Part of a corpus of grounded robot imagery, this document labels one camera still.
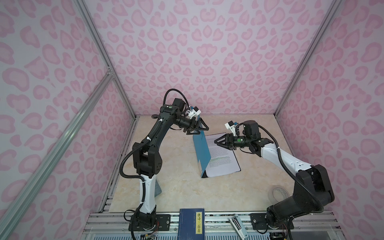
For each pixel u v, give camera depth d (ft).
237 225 2.32
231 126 2.52
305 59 2.88
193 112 2.63
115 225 2.41
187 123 2.48
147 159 1.76
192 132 2.76
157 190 2.68
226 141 2.40
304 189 1.34
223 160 3.12
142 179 1.86
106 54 2.80
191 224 2.36
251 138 2.20
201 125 2.41
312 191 1.41
